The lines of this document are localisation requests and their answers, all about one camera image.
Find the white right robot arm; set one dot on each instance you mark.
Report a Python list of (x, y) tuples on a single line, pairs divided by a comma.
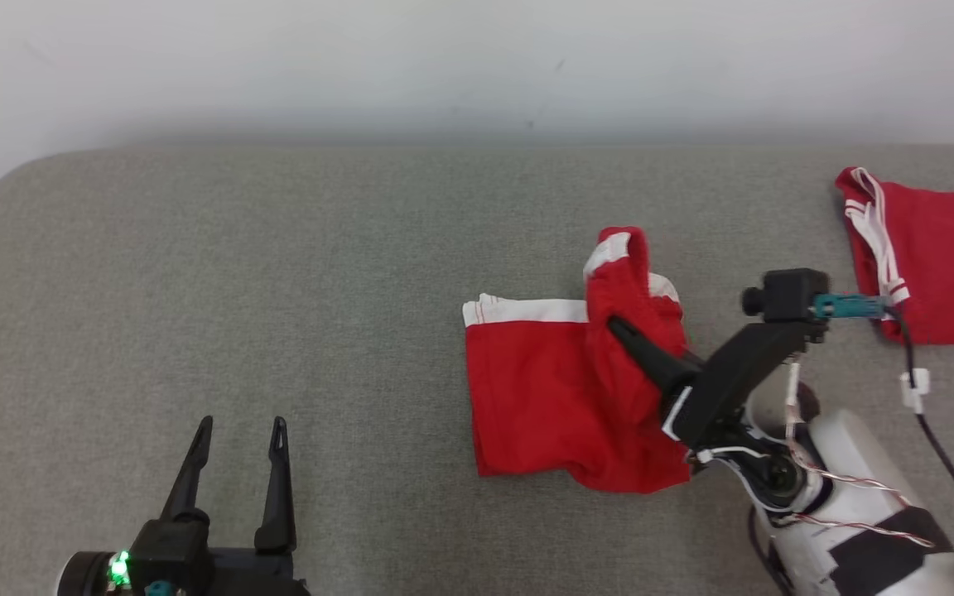
[(858, 497)]

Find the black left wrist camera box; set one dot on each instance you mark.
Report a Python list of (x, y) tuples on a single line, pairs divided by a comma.
[(171, 550)]

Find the red shorts with white hem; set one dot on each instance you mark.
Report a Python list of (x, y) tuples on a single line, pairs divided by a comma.
[(527, 389)]

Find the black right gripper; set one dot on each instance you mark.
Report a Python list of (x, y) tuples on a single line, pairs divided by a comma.
[(729, 385)]

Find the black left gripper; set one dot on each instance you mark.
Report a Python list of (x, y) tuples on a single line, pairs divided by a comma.
[(253, 575)]

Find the red basketball jersey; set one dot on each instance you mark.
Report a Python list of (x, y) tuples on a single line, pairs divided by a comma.
[(941, 265)]

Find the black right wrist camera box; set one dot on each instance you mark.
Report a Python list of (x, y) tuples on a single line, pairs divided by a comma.
[(787, 295)]

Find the grey fabric sofa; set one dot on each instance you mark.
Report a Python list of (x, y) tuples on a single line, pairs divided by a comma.
[(195, 290)]

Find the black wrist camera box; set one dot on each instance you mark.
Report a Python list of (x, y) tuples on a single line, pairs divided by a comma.
[(171, 550), (787, 295)]

